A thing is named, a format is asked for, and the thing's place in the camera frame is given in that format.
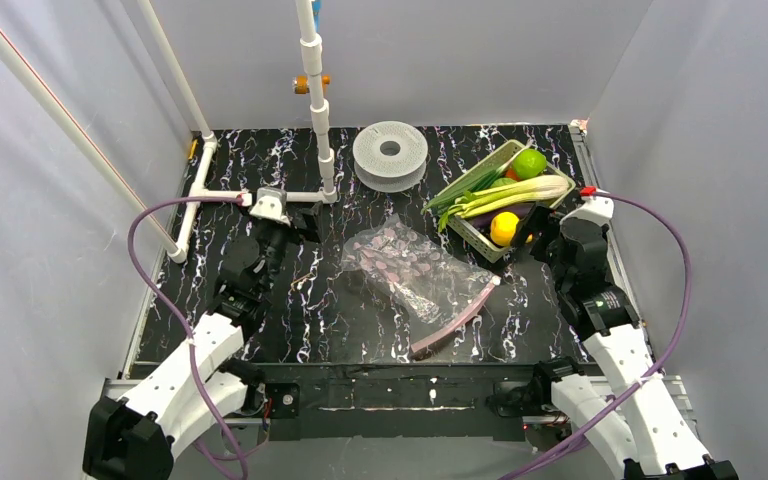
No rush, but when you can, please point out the toy celery stalk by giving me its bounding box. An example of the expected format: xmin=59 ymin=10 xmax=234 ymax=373
xmin=438 ymin=175 xmax=569 ymax=232

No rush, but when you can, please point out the clear pink zip top bag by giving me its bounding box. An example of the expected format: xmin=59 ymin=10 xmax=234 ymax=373
xmin=341 ymin=215 xmax=501 ymax=360

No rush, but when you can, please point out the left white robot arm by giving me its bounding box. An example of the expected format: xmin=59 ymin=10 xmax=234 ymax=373
xmin=82 ymin=204 xmax=322 ymax=479

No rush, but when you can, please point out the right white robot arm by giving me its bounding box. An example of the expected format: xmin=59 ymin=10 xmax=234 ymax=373
xmin=502 ymin=205 xmax=738 ymax=479

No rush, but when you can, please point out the yellow toy lemon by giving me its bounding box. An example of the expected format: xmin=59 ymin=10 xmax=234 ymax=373
xmin=490 ymin=212 xmax=519 ymax=247

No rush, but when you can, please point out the green perforated plastic basket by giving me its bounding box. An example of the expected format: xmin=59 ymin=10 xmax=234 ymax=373
xmin=423 ymin=140 xmax=575 ymax=263

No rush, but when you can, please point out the purple toy eggplant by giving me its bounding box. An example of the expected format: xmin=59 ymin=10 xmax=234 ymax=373
xmin=467 ymin=202 xmax=534 ymax=230

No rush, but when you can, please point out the green toy apple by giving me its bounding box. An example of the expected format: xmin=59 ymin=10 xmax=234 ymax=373
xmin=510 ymin=149 xmax=548 ymax=180

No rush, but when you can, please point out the green toy okra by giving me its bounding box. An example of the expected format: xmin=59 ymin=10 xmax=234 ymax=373
xmin=421 ymin=159 xmax=510 ymax=214

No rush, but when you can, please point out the grey filament spool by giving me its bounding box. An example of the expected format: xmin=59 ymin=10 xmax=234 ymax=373
xmin=352 ymin=121 xmax=428 ymax=193

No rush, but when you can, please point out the orange pipe clamp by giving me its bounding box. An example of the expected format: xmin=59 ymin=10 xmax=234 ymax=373
xmin=292 ymin=75 xmax=330 ymax=95

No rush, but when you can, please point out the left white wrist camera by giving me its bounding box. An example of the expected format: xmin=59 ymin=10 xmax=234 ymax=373
xmin=248 ymin=187 xmax=291 ymax=226

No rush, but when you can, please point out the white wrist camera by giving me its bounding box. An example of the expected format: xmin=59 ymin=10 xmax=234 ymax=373
xmin=248 ymin=187 xmax=291 ymax=226
xmin=560 ymin=196 xmax=615 ymax=227

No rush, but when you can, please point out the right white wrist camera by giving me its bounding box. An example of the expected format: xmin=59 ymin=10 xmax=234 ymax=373
xmin=560 ymin=196 xmax=615 ymax=227

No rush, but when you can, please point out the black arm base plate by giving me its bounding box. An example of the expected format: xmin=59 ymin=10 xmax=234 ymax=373
xmin=257 ymin=363 xmax=571 ymax=441

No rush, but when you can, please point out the white PVC pipe frame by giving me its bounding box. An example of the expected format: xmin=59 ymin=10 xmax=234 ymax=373
xmin=0 ymin=0 xmax=340 ymax=265

